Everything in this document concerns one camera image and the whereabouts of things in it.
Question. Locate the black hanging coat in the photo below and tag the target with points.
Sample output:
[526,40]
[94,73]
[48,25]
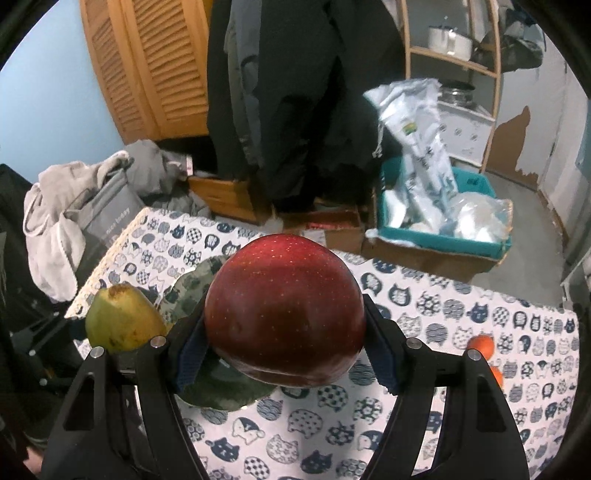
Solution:
[287,84]

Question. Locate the small tangerine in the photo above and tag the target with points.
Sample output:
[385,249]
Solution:
[484,344]

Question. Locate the dark hanging bag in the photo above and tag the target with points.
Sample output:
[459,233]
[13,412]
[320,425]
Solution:
[516,52]

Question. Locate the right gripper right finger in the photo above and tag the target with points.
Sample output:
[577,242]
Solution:
[478,437]

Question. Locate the wooden louvered wardrobe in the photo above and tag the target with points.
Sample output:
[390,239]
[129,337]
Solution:
[150,60]

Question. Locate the clear plastic bag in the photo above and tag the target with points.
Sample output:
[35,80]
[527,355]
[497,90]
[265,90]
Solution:
[482,218]

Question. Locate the person left hand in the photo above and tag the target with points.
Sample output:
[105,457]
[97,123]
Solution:
[33,461]

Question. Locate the metal round pan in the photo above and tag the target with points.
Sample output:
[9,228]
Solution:
[457,93]

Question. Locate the wooden shelf rack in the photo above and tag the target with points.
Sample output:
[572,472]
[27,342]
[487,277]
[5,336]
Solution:
[474,18]

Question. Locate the white cooking pot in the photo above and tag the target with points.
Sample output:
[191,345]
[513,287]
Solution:
[450,41]

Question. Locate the white patterned drawer box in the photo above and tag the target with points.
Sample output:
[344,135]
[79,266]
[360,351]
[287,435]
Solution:
[465,132]

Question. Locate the cardboard box under crate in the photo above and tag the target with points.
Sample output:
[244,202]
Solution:
[454,266]

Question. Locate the teal plastic crate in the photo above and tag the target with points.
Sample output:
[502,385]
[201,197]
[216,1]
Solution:
[467,182]

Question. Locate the green glass bowl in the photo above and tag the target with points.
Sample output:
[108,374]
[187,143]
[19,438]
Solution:
[201,377]

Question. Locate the small cardboard box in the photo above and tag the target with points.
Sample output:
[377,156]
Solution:
[335,229]

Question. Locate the grey clothes pile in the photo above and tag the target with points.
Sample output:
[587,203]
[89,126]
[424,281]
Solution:
[157,176]

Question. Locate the yellow-green pear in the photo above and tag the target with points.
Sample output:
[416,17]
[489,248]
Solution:
[121,319]

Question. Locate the grey tote bag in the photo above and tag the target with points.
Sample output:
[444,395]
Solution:
[92,220]

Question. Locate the orange fruit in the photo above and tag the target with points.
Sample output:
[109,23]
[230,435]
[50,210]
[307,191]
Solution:
[498,376]

